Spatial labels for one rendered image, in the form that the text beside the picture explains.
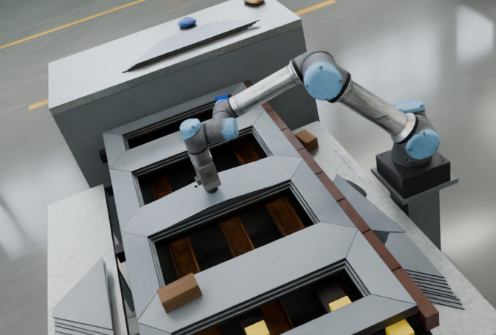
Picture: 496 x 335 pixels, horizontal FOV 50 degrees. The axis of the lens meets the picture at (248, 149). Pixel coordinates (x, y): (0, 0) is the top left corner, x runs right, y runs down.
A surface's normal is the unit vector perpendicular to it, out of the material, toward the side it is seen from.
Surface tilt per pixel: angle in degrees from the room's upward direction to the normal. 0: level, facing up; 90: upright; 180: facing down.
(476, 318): 0
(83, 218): 0
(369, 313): 0
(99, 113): 90
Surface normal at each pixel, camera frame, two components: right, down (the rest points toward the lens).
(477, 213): -0.22, -0.80
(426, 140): 0.11, 0.58
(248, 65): 0.31, 0.49
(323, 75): -0.11, 0.45
